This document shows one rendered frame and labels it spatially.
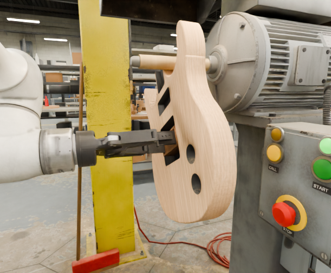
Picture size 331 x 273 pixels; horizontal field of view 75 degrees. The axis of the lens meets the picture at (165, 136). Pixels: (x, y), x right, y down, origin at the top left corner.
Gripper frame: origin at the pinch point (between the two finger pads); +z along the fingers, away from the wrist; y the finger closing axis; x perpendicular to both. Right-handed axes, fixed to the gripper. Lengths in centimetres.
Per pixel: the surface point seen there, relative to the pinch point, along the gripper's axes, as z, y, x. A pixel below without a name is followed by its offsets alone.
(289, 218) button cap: 12.1, 17.2, -18.6
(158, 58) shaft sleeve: -1.1, 6.0, 18.8
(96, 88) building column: -11, -75, 56
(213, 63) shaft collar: 13.1, 6.6, 17.8
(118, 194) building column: 0, -108, -7
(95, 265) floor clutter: -18, -119, -49
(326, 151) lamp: 13.7, 25.4, -9.4
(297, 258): 34.9, -6.3, -34.6
